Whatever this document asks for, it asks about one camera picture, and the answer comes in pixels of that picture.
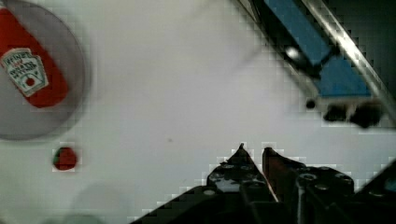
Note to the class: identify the red toy strawberry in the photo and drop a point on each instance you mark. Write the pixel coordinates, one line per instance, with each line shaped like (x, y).
(65, 159)

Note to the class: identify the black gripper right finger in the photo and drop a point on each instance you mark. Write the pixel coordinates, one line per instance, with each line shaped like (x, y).
(311, 195)

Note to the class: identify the black oven door handle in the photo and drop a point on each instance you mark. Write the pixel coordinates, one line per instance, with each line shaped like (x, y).
(294, 37)

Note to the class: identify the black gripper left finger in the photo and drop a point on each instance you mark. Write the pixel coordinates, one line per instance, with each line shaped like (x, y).
(239, 171)

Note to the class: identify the grey round plate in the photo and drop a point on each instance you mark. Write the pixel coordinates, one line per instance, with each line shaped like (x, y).
(20, 121)

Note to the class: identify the red plush ketchup bottle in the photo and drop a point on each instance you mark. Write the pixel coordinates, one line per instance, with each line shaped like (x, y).
(28, 65)

